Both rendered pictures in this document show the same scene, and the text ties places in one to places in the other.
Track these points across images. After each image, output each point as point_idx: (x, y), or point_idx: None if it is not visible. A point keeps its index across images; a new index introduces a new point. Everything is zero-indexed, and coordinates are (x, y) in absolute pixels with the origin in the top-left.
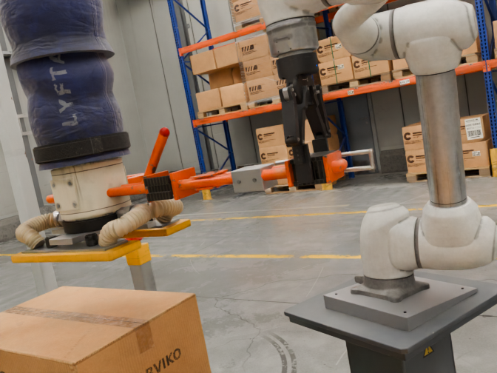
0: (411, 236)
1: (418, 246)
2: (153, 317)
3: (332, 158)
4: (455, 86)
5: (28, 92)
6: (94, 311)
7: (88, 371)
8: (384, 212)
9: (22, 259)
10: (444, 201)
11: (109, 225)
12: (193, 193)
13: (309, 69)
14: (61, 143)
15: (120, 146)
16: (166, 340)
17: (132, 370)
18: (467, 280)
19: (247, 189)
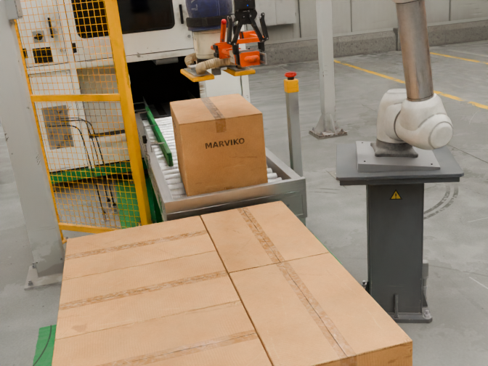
0: (395, 115)
1: (395, 123)
2: (229, 117)
3: (247, 54)
4: (416, 14)
5: None
6: (220, 108)
7: (185, 130)
8: (388, 94)
9: (181, 72)
10: (408, 96)
11: (197, 64)
12: None
13: (241, 7)
14: (190, 18)
15: (218, 23)
16: (235, 131)
17: (210, 138)
18: (454, 163)
19: (232, 61)
